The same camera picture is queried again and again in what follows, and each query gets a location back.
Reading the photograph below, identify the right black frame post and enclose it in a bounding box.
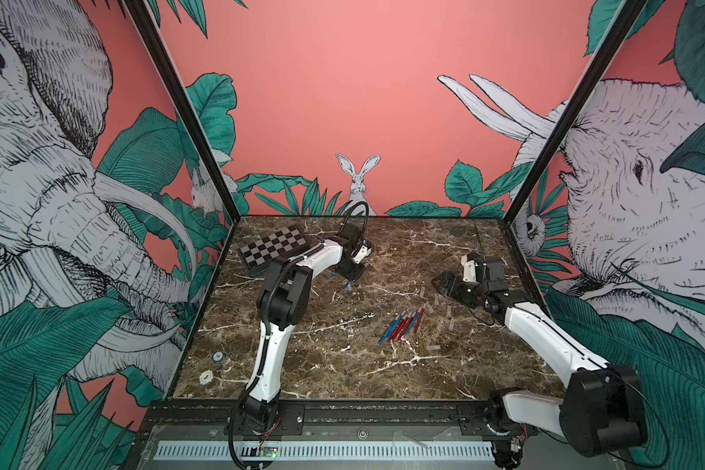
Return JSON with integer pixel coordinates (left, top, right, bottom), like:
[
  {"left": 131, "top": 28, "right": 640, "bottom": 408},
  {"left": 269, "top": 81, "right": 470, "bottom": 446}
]
[{"left": 503, "top": 0, "right": 647, "bottom": 225}]

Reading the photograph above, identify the left black camera cable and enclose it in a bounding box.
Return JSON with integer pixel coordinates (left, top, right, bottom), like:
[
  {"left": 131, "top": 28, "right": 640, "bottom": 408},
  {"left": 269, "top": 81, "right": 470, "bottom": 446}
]
[{"left": 340, "top": 201, "right": 370, "bottom": 233}]

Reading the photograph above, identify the black white checkerboard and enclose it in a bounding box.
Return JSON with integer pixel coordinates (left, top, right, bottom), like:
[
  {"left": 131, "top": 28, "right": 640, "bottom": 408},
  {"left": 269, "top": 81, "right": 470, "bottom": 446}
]
[{"left": 238, "top": 225, "right": 311, "bottom": 276}]

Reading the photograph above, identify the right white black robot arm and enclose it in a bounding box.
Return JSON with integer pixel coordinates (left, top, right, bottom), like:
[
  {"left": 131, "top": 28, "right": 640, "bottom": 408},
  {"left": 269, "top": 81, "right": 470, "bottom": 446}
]
[{"left": 432, "top": 253, "right": 648, "bottom": 457}]

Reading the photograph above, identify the white perforated cable duct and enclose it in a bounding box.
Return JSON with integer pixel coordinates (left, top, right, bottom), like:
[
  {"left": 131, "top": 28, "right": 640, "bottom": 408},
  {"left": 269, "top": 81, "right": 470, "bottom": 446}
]
[{"left": 153, "top": 441, "right": 494, "bottom": 462}]

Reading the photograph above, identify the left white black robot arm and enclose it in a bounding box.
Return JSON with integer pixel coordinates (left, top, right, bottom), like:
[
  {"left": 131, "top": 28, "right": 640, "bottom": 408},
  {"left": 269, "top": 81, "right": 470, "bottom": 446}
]
[{"left": 240, "top": 222, "right": 372, "bottom": 428}]

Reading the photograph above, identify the blue knife bottom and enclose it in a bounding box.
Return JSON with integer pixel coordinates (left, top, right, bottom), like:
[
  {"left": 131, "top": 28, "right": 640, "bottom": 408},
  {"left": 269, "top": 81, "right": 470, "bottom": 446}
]
[{"left": 401, "top": 311, "right": 420, "bottom": 338}]

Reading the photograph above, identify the black front rail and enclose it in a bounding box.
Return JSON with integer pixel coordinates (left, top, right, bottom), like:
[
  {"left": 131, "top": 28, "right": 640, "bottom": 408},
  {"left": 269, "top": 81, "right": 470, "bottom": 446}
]
[{"left": 140, "top": 399, "right": 538, "bottom": 440}]

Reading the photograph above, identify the left black frame post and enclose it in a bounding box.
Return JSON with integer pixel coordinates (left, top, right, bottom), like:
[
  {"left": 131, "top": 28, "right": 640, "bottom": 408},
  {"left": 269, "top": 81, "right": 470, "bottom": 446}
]
[{"left": 125, "top": 0, "right": 241, "bottom": 225}]

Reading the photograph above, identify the black frame post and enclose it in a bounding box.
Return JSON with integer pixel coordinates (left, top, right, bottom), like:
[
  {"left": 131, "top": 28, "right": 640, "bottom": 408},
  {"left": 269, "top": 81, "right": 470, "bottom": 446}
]
[
  {"left": 125, "top": 0, "right": 241, "bottom": 225},
  {"left": 503, "top": 0, "right": 647, "bottom": 225}
]

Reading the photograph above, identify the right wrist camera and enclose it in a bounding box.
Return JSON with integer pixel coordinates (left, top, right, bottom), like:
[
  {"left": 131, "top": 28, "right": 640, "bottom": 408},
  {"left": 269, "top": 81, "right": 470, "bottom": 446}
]
[{"left": 460, "top": 256, "right": 477, "bottom": 283}]

